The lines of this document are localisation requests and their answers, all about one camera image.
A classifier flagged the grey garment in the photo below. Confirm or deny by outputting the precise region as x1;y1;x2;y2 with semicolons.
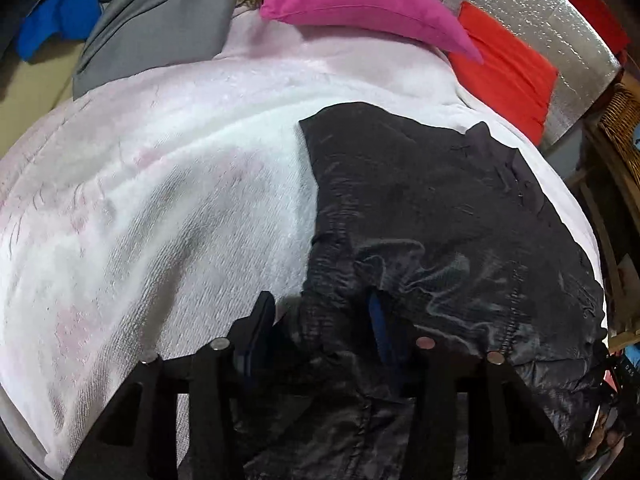
72;0;246;101

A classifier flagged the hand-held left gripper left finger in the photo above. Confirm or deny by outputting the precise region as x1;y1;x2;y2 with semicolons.
62;291;278;480

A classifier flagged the black quilted jacket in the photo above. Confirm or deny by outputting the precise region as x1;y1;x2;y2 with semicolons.
235;102;608;480

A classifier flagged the white fleece blanket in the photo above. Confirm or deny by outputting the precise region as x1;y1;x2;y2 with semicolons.
0;22;601;471

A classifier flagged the blue garment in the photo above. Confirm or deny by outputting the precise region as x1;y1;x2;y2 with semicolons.
15;0;103;61

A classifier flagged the red pillow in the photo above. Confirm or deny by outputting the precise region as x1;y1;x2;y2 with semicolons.
447;1;558;146

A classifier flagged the silver foil insulation board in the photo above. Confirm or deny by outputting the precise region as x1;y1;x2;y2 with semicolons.
385;0;623;148

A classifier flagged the red cloth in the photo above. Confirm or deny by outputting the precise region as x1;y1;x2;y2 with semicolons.
525;0;628;51

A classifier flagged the wicker basket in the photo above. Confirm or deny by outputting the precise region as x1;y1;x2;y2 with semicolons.
597;82;640;173

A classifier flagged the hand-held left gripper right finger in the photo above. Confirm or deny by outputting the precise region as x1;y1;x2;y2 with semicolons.
367;290;583;480

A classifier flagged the person's right hand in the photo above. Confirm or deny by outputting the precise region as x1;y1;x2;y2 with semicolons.
577;410;628;462

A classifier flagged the wooden bench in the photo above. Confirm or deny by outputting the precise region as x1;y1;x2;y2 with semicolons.
575;110;640;351

